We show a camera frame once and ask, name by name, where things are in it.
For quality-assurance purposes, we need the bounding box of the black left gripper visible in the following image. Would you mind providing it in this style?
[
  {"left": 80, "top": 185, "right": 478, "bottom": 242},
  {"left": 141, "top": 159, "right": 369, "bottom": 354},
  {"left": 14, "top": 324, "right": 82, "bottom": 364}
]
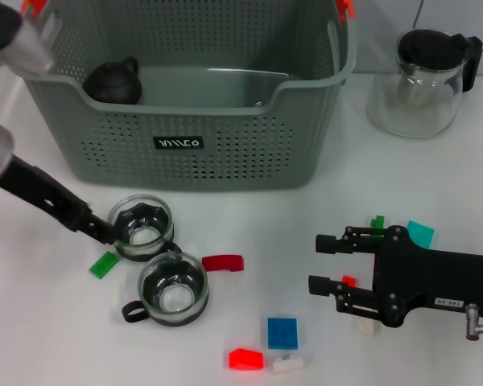
[{"left": 0, "top": 154, "right": 118, "bottom": 246}]

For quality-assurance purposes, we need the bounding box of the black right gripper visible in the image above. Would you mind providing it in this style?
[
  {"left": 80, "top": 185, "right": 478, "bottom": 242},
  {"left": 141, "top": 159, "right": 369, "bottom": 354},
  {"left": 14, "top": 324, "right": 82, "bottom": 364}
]
[{"left": 308, "top": 224, "right": 483, "bottom": 329}]

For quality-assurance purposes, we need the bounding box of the thin green plate brick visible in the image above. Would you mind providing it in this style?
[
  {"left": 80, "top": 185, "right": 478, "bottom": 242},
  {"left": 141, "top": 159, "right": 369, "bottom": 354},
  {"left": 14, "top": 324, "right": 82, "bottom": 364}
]
[{"left": 89, "top": 251, "right": 120, "bottom": 279}]

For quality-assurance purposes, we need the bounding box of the grey perforated storage bin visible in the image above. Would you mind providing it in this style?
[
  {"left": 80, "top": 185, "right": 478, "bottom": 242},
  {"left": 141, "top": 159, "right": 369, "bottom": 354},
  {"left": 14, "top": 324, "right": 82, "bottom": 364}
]
[{"left": 6, "top": 0, "right": 358, "bottom": 193}]

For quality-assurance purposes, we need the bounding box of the orange bin clip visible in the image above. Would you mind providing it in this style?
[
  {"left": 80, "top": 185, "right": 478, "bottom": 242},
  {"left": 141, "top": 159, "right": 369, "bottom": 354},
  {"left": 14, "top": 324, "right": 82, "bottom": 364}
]
[
  {"left": 21, "top": 0, "right": 49, "bottom": 19},
  {"left": 336, "top": 0, "right": 355, "bottom": 21}
]

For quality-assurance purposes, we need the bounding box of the chunky white brick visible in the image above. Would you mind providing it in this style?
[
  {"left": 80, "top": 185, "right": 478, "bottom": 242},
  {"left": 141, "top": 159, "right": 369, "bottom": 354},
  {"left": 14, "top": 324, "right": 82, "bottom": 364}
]
[{"left": 353, "top": 319, "right": 382, "bottom": 337}]

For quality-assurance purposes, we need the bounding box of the blue square plate brick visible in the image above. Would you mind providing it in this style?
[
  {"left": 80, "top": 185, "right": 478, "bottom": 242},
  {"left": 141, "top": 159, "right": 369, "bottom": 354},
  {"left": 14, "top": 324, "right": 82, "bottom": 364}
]
[{"left": 267, "top": 317, "right": 299, "bottom": 350}]

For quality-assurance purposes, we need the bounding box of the teal square plate brick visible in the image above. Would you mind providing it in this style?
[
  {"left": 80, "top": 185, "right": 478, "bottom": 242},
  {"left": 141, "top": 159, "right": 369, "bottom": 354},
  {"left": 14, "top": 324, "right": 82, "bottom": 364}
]
[{"left": 406, "top": 220, "right": 436, "bottom": 248}]

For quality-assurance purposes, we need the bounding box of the flat white brick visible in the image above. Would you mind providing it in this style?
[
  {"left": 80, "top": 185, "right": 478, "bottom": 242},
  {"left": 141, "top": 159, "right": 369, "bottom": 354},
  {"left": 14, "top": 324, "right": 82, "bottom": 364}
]
[{"left": 272, "top": 354, "right": 309, "bottom": 376}]

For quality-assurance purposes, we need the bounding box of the dark red curved brick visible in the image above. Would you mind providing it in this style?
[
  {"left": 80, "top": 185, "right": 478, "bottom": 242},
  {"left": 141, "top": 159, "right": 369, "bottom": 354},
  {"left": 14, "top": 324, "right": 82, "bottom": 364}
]
[{"left": 202, "top": 253, "right": 246, "bottom": 274}]

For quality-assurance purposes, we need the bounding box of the bright red slope brick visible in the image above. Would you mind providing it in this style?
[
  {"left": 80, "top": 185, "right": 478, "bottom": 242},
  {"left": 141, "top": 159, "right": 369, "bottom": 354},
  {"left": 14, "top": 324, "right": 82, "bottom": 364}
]
[{"left": 228, "top": 347, "right": 265, "bottom": 371}]

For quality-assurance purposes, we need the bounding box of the silver angled gripper plug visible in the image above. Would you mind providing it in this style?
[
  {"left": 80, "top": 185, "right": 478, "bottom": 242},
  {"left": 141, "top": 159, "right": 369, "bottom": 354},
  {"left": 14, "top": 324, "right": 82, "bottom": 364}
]
[{"left": 464, "top": 303, "right": 483, "bottom": 342}]

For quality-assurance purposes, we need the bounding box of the dark clay teapot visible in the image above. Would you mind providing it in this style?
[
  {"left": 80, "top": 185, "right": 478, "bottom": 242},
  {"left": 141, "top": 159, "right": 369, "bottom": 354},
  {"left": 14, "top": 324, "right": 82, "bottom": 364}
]
[{"left": 83, "top": 55, "right": 142, "bottom": 105}]

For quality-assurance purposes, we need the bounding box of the glass pitcher black lid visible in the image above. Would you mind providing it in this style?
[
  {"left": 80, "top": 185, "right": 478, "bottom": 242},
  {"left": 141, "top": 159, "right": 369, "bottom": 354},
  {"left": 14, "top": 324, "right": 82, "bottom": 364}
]
[{"left": 365, "top": 27, "right": 483, "bottom": 140}]

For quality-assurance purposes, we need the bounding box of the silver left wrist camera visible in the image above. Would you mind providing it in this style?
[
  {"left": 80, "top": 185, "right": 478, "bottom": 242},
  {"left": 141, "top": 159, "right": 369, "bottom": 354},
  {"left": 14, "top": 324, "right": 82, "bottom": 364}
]
[{"left": 0, "top": 0, "right": 56, "bottom": 77}]

